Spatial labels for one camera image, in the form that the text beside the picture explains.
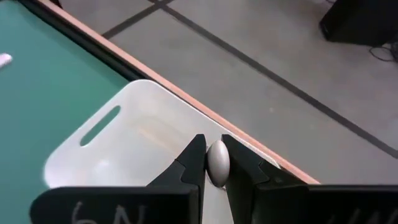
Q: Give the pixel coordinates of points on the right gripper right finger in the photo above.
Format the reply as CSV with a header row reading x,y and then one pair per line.
x,y
295,205

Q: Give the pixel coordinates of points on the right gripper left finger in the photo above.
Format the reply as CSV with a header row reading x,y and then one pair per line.
x,y
118,205

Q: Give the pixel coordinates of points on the white plastic bin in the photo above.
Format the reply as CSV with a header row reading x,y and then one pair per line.
x,y
124,155

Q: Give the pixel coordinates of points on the black floor box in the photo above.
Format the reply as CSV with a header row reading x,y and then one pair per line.
x,y
357,21

